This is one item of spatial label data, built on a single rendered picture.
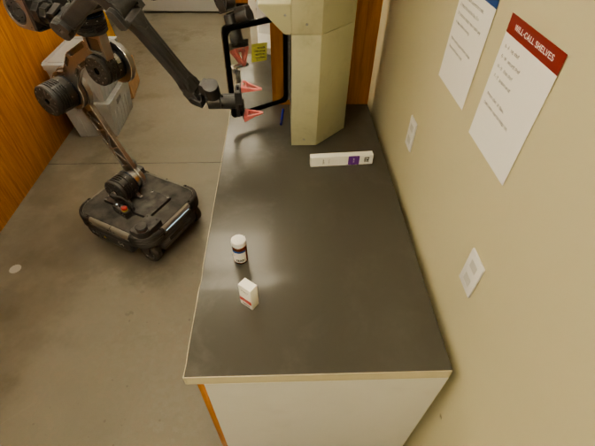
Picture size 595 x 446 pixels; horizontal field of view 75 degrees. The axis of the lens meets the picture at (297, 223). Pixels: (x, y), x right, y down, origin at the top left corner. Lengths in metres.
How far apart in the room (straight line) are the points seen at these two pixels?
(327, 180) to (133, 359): 1.37
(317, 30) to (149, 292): 1.71
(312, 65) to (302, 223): 0.61
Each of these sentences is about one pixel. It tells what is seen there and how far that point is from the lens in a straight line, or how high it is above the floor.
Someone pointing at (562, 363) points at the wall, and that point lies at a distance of 0.83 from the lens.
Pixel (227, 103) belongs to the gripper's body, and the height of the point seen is 1.21.
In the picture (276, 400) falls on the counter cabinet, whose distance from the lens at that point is 1.23.
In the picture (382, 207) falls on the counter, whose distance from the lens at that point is 1.49.
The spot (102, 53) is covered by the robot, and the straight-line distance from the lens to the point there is 2.10.
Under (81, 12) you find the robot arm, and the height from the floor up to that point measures 1.50.
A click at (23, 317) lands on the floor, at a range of 2.71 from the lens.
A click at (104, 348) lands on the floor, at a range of 2.38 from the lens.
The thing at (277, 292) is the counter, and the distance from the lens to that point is 1.20.
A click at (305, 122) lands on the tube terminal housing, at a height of 1.05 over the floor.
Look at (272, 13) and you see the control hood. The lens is 1.53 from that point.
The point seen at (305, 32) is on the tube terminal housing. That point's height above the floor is 1.42.
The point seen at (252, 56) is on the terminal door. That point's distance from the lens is 1.82.
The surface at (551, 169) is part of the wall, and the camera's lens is 0.81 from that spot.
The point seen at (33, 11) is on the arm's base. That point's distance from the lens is 1.83.
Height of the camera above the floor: 1.93
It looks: 45 degrees down
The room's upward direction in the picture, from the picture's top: 1 degrees clockwise
